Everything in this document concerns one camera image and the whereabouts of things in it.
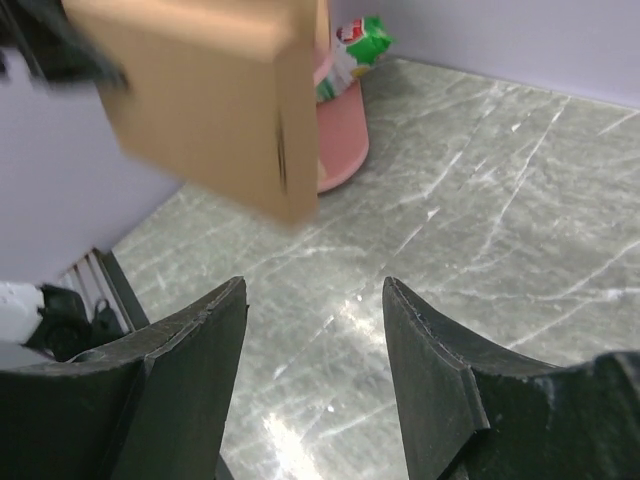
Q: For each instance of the brown cardboard box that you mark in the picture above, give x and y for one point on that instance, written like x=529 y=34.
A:
x=219 y=93

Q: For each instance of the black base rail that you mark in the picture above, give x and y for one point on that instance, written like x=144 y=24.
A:
x=98 y=279

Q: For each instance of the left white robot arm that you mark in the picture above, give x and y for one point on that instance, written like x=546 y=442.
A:
x=47 y=318

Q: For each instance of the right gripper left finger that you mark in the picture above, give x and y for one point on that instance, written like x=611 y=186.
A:
x=151 y=405

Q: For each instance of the green bag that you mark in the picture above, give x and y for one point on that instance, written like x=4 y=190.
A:
x=357 y=47

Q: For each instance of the pink tiered shelf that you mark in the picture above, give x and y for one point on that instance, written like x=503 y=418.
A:
x=342 y=127

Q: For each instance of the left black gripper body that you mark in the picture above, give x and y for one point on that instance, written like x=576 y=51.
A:
x=55 y=52

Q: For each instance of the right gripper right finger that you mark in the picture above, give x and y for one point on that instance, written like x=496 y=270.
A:
x=471 y=409

